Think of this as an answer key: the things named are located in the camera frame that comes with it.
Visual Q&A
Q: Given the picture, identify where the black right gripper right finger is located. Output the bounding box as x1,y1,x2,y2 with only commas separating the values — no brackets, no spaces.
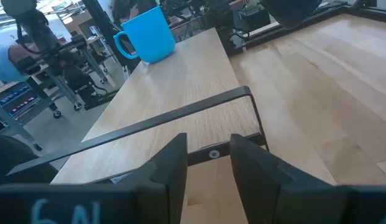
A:
229,133,338,224

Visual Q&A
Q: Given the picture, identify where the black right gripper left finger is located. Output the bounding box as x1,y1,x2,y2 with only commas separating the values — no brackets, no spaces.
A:
127,133,189,224

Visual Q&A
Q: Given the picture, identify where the blue mug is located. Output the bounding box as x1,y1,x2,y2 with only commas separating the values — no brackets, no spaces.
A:
113,6,177,64

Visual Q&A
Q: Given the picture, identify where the grey wheeled metal cart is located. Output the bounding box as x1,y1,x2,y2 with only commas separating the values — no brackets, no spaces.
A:
0,40,119,152

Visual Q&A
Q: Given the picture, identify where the black office chair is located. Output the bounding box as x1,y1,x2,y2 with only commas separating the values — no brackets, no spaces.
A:
0,133,59,187

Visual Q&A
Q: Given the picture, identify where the blue printed panel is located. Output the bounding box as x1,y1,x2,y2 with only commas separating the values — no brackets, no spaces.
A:
0,82,42,118

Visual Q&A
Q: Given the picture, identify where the person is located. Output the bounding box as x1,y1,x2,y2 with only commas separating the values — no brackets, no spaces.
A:
111,0,141,27
0,42,29,84

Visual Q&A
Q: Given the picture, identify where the black wire rack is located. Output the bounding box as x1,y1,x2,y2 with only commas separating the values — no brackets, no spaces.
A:
6,27,270,224

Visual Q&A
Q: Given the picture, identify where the black aluminium table frame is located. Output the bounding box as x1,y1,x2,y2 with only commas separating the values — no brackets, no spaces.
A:
228,1,386,57

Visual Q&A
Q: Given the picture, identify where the black metal post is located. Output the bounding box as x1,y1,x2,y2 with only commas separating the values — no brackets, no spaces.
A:
82,0,140,72

